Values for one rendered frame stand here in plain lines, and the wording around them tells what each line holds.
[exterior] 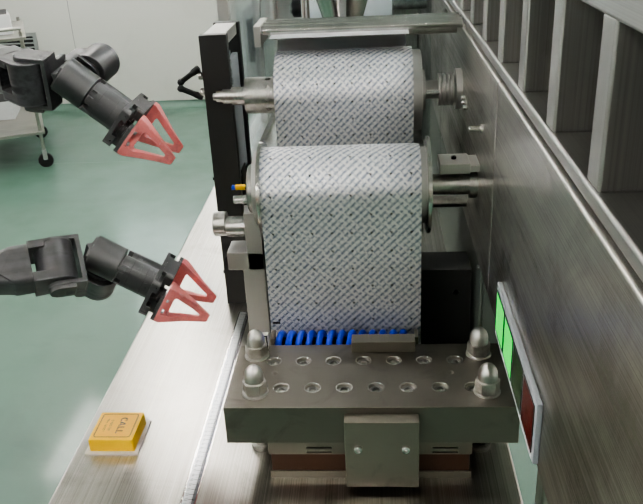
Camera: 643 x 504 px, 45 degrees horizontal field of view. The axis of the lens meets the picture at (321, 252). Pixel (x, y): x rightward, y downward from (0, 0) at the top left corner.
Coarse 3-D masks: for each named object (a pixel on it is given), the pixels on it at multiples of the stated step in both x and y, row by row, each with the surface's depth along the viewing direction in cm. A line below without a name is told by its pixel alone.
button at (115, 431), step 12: (108, 420) 122; (120, 420) 122; (132, 420) 122; (144, 420) 123; (96, 432) 119; (108, 432) 119; (120, 432) 119; (132, 432) 119; (96, 444) 118; (108, 444) 118; (120, 444) 118; (132, 444) 118
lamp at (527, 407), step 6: (522, 396) 79; (528, 396) 76; (522, 402) 79; (528, 402) 76; (522, 408) 79; (528, 408) 76; (522, 414) 79; (528, 414) 76; (522, 420) 79; (528, 420) 76; (528, 426) 76; (528, 432) 76; (528, 438) 76; (528, 444) 76
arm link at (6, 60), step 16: (0, 48) 117; (16, 48) 118; (0, 64) 114; (16, 64) 113; (32, 64) 113; (0, 80) 117; (16, 80) 114; (32, 80) 114; (16, 96) 116; (32, 96) 115
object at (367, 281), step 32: (288, 256) 117; (320, 256) 117; (352, 256) 117; (384, 256) 116; (416, 256) 116; (288, 288) 120; (320, 288) 119; (352, 288) 119; (384, 288) 119; (416, 288) 118; (288, 320) 122; (320, 320) 122; (352, 320) 121; (384, 320) 121; (416, 320) 121
